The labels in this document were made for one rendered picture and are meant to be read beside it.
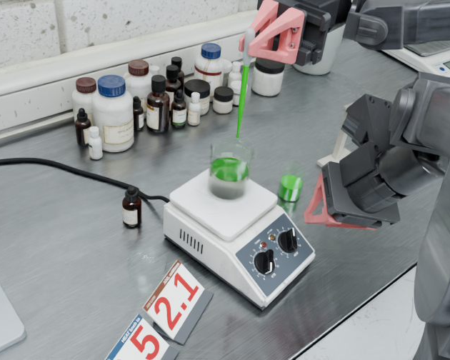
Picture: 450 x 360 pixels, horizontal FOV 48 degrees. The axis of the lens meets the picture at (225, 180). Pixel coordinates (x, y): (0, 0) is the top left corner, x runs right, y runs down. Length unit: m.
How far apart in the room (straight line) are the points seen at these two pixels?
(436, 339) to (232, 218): 0.43
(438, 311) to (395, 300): 0.52
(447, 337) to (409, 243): 0.59
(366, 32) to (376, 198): 0.23
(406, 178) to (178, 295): 0.33
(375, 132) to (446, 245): 0.34
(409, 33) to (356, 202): 0.24
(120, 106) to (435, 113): 0.58
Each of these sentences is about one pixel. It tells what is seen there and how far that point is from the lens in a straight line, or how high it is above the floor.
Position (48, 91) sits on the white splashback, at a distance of 1.00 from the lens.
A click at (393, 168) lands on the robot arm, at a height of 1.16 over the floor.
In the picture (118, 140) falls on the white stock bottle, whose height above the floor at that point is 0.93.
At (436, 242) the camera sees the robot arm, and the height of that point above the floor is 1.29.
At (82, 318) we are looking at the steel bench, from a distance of 0.70.
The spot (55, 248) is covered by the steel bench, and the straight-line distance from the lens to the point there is 0.79.
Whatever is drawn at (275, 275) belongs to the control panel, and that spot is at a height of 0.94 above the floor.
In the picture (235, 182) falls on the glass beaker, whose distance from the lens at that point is 0.70.
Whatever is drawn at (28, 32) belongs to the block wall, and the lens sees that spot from 0.99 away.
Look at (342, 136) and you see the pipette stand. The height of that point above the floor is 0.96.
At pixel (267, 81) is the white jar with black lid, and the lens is 1.13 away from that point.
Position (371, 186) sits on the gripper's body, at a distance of 0.58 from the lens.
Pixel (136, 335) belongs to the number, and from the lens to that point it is 0.64.
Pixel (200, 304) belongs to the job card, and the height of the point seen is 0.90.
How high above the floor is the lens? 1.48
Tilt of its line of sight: 40 degrees down
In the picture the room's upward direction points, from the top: 7 degrees clockwise
